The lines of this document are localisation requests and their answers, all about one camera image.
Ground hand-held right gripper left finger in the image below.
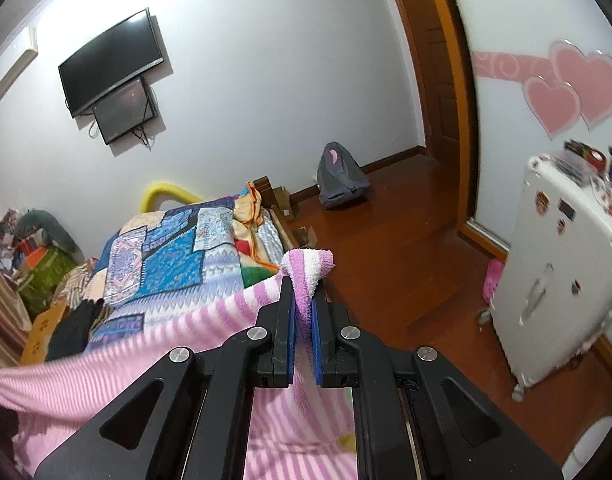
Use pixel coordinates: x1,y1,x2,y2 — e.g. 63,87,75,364
33,275,299,480

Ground grey backpack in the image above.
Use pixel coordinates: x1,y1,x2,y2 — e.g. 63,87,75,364
316,141,371,210

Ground large black wall television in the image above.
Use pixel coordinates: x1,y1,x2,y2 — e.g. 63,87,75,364
58,8,165,119

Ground white suitcase with stickers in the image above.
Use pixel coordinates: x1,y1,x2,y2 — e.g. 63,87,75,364
488,155,612,402

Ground blue patchwork blanket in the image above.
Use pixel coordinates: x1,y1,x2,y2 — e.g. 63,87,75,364
88,194,287,356

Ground orange fleece blanket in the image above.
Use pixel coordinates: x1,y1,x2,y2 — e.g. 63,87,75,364
233,182,293,286

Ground pink striped fleece pants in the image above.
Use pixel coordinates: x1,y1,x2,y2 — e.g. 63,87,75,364
0,247,359,480

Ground pink heart wall decoration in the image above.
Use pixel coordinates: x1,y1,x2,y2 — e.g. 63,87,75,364
473,40,612,137

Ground pile of small trinkets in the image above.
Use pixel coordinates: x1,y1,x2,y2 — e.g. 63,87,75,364
563,140,612,211

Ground black monitor cable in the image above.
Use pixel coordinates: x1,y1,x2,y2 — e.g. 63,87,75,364
88,119,155,151

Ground white plastic bin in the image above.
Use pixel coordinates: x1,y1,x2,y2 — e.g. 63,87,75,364
561,410,612,480

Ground green patterned box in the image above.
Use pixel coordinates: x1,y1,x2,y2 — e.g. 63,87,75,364
18,250,76,318

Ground striped pink curtain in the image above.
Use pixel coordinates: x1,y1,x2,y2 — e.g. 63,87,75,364
0,245,31,362

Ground white curtain rail cover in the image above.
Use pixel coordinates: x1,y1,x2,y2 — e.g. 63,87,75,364
0,25,39,121

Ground open cardboard box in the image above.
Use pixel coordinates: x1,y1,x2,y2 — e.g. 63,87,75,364
292,227,319,252
272,187,297,224

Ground yellow foam tube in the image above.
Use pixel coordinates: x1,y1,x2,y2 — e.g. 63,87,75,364
142,182,207,216

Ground wooden bed frame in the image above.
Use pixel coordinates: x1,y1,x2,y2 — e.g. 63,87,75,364
253,176,299,252

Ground brown wooden door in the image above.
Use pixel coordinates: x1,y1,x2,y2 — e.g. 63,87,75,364
381,0,479,233

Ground small black wall monitor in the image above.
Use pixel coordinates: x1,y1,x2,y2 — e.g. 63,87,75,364
92,77,159,146

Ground black garment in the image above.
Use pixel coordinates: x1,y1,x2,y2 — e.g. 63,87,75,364
46,299,105,362

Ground pink slipper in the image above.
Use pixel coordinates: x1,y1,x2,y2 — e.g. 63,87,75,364
481,259,505,304

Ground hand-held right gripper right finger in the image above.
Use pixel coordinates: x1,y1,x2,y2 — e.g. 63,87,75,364
311,280,563,480

